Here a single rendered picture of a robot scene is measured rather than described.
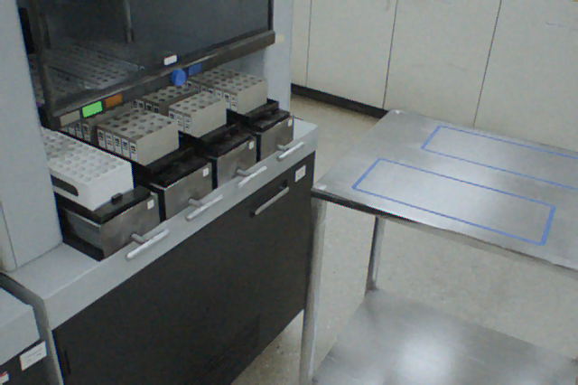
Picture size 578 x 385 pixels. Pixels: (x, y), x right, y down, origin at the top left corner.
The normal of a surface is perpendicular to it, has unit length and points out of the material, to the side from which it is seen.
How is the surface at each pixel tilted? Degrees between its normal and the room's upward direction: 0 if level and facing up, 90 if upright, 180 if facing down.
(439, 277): 0
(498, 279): 0
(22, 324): 90
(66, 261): 0
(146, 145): 90
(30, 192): 90
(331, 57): 90
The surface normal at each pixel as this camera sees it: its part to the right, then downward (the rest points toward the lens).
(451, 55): -0.56, 0.41
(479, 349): 0.04, -0.85
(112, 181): 0.83, 0.32
